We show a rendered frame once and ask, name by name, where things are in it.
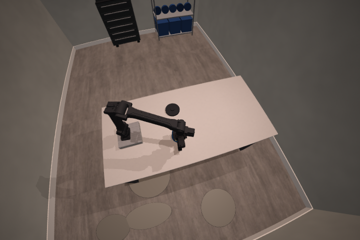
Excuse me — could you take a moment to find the black round disk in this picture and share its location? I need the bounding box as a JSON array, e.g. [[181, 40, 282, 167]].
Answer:
[[165, 103, 180, 117]]

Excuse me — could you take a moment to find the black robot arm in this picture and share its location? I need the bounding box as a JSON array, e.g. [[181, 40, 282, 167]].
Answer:
[[103, 100, 195, 148]]

